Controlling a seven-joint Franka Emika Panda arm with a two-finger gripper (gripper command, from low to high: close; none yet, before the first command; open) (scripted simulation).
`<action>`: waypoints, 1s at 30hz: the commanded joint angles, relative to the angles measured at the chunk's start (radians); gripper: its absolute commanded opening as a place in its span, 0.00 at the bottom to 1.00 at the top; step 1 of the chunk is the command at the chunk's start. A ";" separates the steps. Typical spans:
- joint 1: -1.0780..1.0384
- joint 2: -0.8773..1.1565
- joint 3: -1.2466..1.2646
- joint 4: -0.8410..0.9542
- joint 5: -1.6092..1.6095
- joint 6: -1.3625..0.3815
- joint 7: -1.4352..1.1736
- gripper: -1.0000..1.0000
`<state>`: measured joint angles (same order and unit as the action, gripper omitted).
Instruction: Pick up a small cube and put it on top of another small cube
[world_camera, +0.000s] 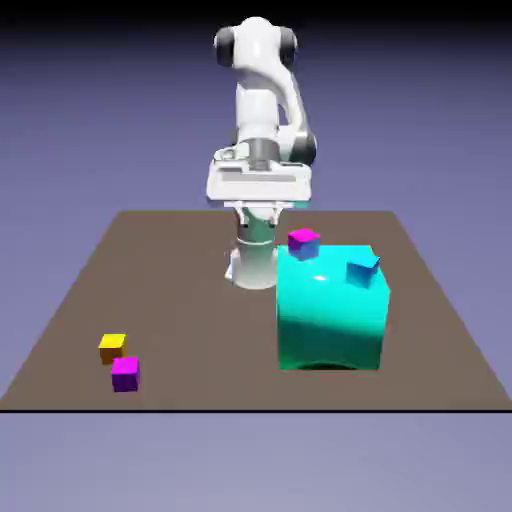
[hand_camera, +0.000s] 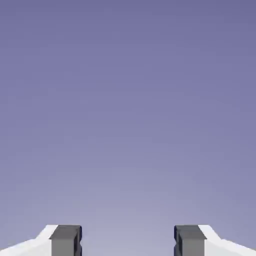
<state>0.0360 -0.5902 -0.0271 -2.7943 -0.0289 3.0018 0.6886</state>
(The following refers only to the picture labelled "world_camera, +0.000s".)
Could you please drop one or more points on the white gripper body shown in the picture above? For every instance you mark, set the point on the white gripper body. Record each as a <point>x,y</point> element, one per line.
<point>259,188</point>

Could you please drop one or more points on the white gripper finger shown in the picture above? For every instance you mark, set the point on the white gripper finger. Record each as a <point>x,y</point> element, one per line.
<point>242,216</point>
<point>274,215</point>

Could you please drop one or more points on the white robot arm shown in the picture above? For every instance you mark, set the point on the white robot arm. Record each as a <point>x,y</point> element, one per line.
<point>256,68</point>

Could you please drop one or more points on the small magenta cube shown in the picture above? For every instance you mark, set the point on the small magenta cube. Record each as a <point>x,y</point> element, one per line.
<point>125,374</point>
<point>303,242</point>

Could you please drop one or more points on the small blue cube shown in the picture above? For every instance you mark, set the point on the small blue cube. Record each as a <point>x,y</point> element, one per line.
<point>362,272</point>

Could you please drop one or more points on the small yellow cube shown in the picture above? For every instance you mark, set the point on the small yellow cube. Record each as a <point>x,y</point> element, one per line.
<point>112,347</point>

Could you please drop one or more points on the large cyan box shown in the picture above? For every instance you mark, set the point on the large cyan box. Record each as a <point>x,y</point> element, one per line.
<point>332,316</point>

